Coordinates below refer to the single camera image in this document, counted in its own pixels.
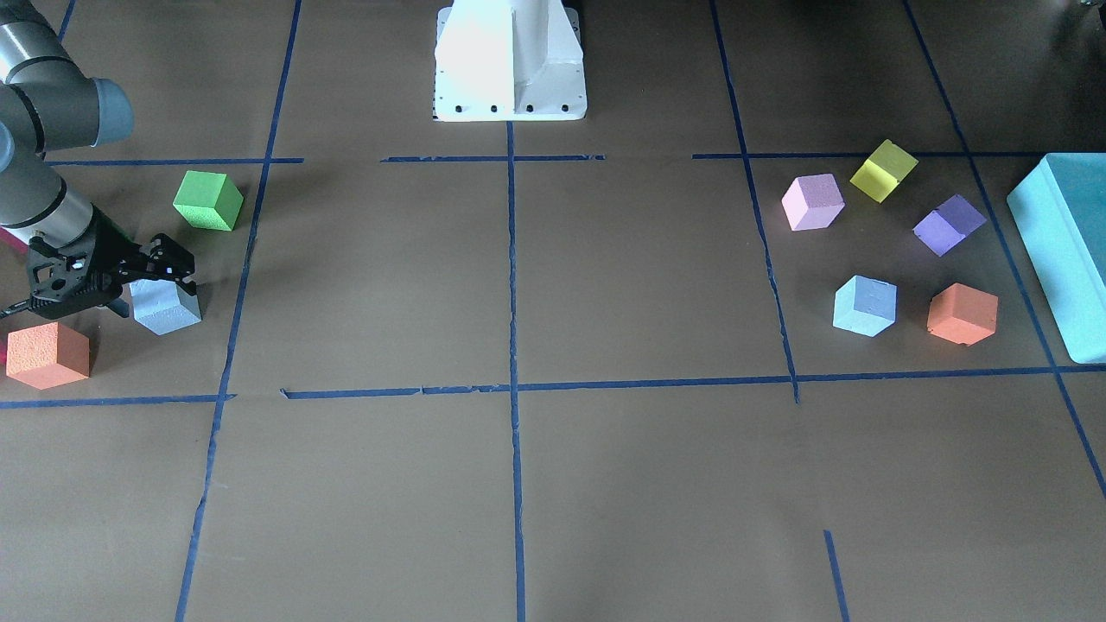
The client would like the pink foam block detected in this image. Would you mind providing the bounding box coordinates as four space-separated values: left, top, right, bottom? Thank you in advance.
781 173 845 232

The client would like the green foam block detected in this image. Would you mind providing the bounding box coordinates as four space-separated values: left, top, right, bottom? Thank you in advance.
171 170 244 232

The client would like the purple block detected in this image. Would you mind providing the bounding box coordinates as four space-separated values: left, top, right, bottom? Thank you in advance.
912 194 987 257

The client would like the white pedestal column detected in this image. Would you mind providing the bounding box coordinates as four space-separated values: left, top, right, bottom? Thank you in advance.
432 1 588 123

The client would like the teal plastic bin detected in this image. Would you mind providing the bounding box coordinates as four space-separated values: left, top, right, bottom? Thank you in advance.
1006 152 1105 364

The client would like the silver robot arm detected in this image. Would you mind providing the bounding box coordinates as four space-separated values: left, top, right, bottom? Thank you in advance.
1 1 196 321

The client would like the crimson block near tray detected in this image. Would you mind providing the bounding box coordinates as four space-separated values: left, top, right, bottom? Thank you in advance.
0 227 28 255

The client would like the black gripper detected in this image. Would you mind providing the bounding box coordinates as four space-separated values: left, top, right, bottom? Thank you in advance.
25 207 196 319

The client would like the light blue block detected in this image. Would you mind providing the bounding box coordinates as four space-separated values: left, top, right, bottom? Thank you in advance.
833 274 898 336
128 280 202 335

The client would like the orange block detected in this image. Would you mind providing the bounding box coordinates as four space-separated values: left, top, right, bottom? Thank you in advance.
6 322 91 390
925 283 999 346

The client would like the yellow foam block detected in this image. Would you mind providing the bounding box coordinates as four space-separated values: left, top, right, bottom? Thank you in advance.
851 139 918 203

